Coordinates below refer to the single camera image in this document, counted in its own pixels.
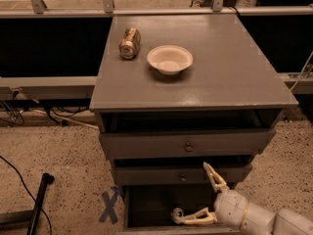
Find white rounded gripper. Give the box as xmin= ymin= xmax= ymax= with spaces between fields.
xmin=183 ymin=163 xmax=276 ymax=235

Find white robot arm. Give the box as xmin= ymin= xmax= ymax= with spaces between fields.
xmin=171 ymin=163 xmax=313 ymax=235

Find grey bottom drawer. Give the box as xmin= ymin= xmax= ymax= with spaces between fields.
xmin=116 ymin=184 xmax=243 ymax=235

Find grey drawer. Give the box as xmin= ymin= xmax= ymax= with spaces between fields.
xmin=111 ymin=155 xmax=252 ymax=186
xmin=116 ymin=184 xmax=243 ymax=235
xmin=100 ymin=109 xmax=282 ymax=160

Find grey top drawer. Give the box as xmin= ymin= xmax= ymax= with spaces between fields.
xmin=100 ymin=109 xmax=282 ymax=160

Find grey middle drawer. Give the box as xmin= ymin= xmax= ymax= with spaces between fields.
xmin=111 ymin=155 xmax=252 ymax=186

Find grey wooden drawer cabinet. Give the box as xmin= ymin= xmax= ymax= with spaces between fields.
xmin=89 ymin=14 xmax=299 ymax=235

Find orange soda can lying down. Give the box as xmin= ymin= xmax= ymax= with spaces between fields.
xmin=119 ymin=27 xmax=141 ymax=59

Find blue tape cross mark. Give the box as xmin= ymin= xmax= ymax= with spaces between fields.
xmin=99 ymin=186 xmax=120 ymax=224

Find white paper bowl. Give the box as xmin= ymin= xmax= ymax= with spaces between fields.
xmin=147 ymin=45 xmax=193 ymax=75

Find black metal stand leg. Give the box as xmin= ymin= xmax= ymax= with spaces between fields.
xmin=0 ymin=173 xmax=55 ymax=235

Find grey metal railing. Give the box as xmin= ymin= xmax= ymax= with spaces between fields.
xmin=0 ymin=0 xmax=313 ymax=18

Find white cable at right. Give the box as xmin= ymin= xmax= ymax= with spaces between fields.
xmin=289 ymin=51 xmax=313 ymax=93

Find black floor cable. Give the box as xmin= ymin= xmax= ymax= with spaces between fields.
xmin=0 ymin=155 xmax=53 ymax=235

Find grey lower wall ledge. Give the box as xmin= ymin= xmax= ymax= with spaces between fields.
xmin=0 ymin=76 xmax=96 ymax=100

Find bundle of cables under ledge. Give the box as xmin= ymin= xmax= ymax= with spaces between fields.
xmin=0 ymin=87 xmax=100 ymax=130

